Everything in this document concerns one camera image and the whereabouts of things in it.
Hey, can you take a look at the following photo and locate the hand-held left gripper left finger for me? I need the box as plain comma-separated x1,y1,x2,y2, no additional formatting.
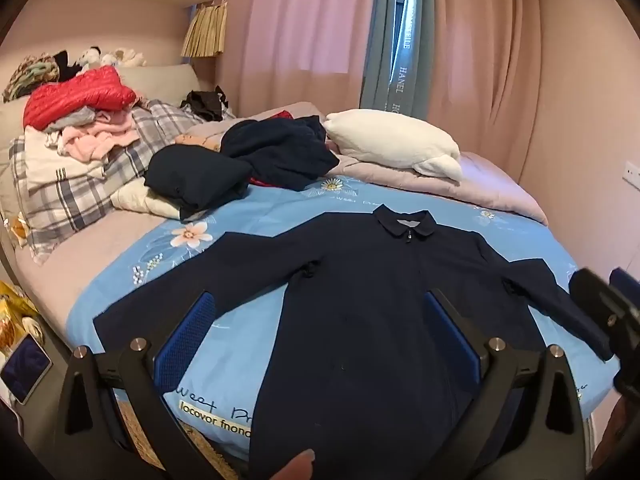
52,292,221,480

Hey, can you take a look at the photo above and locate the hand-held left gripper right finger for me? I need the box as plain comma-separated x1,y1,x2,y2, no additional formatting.
422,287,591,480

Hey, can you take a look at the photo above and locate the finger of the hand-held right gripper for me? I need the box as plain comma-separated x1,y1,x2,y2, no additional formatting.
607,266,640,341
569,269,613,312

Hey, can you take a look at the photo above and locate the navy collared jacket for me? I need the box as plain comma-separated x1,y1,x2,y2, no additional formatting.
92,203,615,480

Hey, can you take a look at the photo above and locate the navy clothes pile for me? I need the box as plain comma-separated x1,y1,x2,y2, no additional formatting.
220,115,341,192

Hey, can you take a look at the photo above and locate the lilac quilt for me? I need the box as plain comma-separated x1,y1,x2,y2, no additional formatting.
235,101,549,228

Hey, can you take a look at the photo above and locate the pink fitted sheet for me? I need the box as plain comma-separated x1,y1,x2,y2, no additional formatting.
12,207,166,341

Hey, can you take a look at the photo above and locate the cream garment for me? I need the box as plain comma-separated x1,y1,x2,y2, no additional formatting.
110,180,186,220

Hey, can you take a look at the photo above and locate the blue floral bedsheet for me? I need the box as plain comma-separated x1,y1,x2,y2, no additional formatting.
65,174,593,461

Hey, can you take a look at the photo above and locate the folded navy garment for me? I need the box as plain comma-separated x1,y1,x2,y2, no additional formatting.
144,145,253,222

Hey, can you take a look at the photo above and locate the tablet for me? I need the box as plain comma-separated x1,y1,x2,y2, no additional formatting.
0,332,53,406

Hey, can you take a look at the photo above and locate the yellow bag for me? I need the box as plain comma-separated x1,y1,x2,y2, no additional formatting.
0,280,46,356

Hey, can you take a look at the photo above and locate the grey plaid quilt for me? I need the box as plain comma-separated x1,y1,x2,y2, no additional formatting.
7,99,236,266

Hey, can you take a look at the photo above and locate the peach patterned cloth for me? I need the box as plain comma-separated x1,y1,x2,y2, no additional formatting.
175,129,224,152

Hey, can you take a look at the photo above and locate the white pillow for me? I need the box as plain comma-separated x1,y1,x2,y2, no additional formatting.
320,108,463,182

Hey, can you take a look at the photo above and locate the pink garment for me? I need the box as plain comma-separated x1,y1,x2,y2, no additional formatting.
57,110,141,163

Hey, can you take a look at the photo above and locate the white striped garment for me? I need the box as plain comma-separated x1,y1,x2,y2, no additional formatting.
22,125,108,191

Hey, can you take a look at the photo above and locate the black garment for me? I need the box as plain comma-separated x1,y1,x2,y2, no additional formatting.
180,86,236,122

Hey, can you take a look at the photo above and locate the grey garment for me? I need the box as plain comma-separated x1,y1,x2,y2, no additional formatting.
45,107,97,134

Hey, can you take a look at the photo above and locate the beige headboard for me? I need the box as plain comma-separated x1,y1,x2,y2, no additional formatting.
0,62,201,161

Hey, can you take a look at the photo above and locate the red down jacket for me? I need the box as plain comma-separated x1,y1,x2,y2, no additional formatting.
22,66,138,130

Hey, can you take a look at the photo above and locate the pink curtain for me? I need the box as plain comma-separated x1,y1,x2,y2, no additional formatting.
415,0,561,133
215,0,381,121

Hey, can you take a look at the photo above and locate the grey-blue lettered curtain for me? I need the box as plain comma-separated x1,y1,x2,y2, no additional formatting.
359,0,436,121

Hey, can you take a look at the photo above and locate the cream plush toy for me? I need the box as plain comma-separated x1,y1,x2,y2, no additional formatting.
102,47,147,68

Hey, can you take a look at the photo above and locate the white plush toy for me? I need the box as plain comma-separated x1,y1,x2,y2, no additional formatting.
75,46,104,72

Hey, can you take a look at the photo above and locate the multicoloured scarf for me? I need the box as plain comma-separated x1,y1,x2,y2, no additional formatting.
2,53,61,103

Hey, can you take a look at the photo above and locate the yellow fringed hanging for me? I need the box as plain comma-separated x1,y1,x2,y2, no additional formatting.
180,1,228,58

